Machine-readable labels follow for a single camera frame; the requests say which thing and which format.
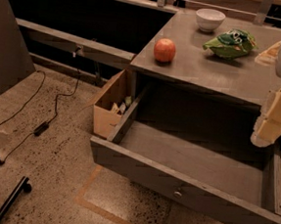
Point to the green rice chip bag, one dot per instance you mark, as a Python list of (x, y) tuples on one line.
[(232, 44)]

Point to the grey cabinet counter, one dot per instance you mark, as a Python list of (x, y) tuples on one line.
[(242, 80)]

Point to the red apple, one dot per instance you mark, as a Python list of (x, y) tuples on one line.
[(164, 50)]

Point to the cardboard box with items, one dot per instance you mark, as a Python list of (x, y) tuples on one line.
[(106, 113)]

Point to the black chair base leg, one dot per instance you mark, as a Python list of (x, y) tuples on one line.
[(23, 186)]

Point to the grey wall rail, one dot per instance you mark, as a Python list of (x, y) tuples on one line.
[(77, 46)]

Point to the open grey top drawer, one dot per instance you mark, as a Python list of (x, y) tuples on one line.
[(174, 140)]

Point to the white ceramic bowl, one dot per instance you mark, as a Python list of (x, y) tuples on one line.
[(209, 19)]

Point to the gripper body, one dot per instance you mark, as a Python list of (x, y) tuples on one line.
[(268, 127)]

